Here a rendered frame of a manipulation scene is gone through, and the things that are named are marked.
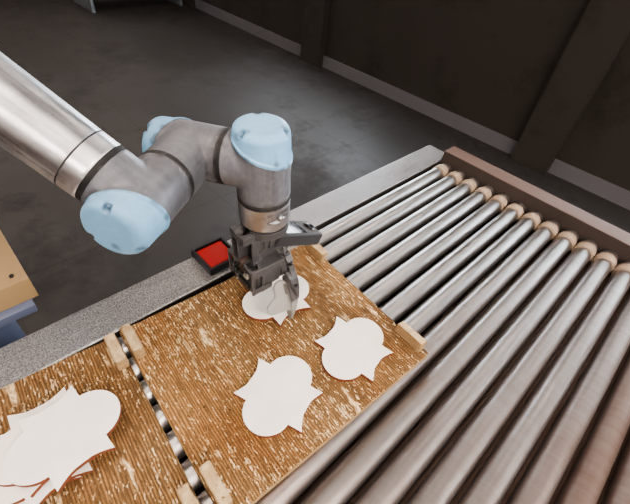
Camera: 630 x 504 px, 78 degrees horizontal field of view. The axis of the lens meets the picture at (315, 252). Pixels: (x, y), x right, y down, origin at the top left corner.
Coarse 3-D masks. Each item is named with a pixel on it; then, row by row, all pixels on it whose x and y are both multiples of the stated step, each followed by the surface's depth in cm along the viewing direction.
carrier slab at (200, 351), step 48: (240, 288) 75; (336, 288) 78; (144, 336) 66; (192, 336) 67; (240, 336) 68; (288, 336) 69; (384, 336) 71; (192, 384) 60; (240, 384) 61; (336, 384) 63; (384, 384) 64; (192, 432) 55; (240, 432) 56; (288, 432) 57; (336, 432) 58; (240, 480) 52
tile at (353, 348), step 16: (336, 320) 71; (352, 320) 72; (368, 320) 72; (336, 336) 69; (352, 336) 69; (368, 336) 69; (336, 352) 66; (352, 352) 67; (368, 352) 67; (384, 352) 67; (336, 368) 64; (352, 368) 64; (368, 368) 65
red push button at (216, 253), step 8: (208, 248) 83; (216, 248) 83; (224, 248) 84; (200, 256) 82; (208, 256) 82; (216, 256) 82; (224, 256) 82; (232, 256) 82; (208, 264) 80; (216, 264) 80
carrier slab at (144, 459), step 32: (96, 352) 63; (32, 384) 58; (64, 384) 58; (96, 384) 59; (128, 384) 59; (0, 416) 54; (128, 416) 56; (128, 448) 53; (160, 448) 53; (96, 480) 50; (128, 480) 50; (160, 480) 51
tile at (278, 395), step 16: (272, 368) 63; (288, 368) 63; (304, 368) 64; (256, 384) 61; (272, 384) 61; (288, 384) 61; (304, 384) 62; (256, 400) 59; (272, 400) 59; (288, 400) 59; (304, 400) 60; (256, 416) 57; (272, 416) 57; (288, 416) 58; (256, 432) 55; (272, 432) 56
